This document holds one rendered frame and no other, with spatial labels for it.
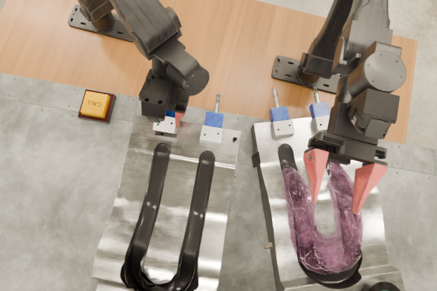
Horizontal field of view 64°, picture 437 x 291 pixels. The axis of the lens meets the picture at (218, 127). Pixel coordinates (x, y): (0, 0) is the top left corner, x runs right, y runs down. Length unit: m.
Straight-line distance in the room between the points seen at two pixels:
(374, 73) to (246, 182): 0.52
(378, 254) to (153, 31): 0.70
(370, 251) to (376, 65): 0.53
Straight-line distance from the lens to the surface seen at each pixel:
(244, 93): 0.99
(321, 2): 2.19
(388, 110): 0.50
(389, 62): 0.53
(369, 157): 0.55
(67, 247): 0.98
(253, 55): 1.04
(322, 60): 0.89
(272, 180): 0.87
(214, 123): 0.85
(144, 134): 0.86
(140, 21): 0.64
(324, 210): 0.87
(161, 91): 0.68
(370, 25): 0.63
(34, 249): 1.01
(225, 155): 0.84
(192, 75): 0.63
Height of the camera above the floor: 1.72
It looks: 75 degrees down
